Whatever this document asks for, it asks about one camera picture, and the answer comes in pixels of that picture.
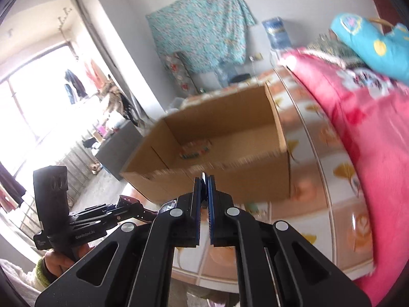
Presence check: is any window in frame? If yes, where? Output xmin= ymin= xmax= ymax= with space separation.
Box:
xmin=0 ymin=45 xmax=106 ymax=199

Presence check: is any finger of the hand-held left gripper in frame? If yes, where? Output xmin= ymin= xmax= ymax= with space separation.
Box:
xmin=117 ymin=194 xmax=177 ymax=226

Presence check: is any hanging dark garment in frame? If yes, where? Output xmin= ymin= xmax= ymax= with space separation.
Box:
xmin=64 ymin=69 xmax=88 ymax=104

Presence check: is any patterned vinyl tablecloth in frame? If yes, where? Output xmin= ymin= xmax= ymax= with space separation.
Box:
xmin=173 ymin=51 xmax=378 ymax=282

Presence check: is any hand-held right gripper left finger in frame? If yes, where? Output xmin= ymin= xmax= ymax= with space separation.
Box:
xmin=35 ymin=173 xmax=208 ymax=307

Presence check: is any teal floral cloth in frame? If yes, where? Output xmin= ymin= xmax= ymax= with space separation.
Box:
xmin=145 ymin=0 xmax=256 ymax=74

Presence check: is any grey cabinet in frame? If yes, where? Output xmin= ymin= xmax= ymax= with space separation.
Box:
xmin=95 ymin=120 xmax=144 ymax=181

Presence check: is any floral cushion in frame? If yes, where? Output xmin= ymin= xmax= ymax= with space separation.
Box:
xmin=163 ymin=51 xmax=196 ymax=97

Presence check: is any colourful small packet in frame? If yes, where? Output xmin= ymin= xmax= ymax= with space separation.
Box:
xmin=180 ymin=139 xmax=213 ymax=160

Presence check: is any blue water jug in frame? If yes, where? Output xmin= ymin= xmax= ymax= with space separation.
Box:
xmin=262 ymin=16 xmax=292 ymax=50

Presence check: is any turquoise printed pillow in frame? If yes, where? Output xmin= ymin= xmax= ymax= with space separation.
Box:
xmin=331 ymin=13 xmax=409 ymax=85

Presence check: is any pink blanket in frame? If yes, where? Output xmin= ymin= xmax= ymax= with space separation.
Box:
xmin=281 ymin=47 xmax=409 ymax=307

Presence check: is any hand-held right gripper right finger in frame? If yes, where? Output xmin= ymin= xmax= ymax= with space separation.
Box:
xmin=208 ymin=176 xmax=373 ymax=307

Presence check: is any hanging pink garment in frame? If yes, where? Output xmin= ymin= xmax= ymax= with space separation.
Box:
xmin=85 ymin=59 xmax=103 ymax=87

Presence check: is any green patterned cloth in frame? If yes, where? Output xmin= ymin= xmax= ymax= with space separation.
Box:
xmin=307 ymin=34 xmax=363 ymax=68

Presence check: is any person's left hand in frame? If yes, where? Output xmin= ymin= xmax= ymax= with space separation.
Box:
xmin=43 ymin=245 xmax=95 ymax=283

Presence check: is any brown cardboard box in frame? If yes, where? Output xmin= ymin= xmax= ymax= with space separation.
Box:
xmin=120 ymin=81 xmax=292 ymax=203

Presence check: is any person's left forearm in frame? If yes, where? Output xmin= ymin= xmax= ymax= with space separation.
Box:
xmin=0 ymin=256 xmax=53 ymax=307

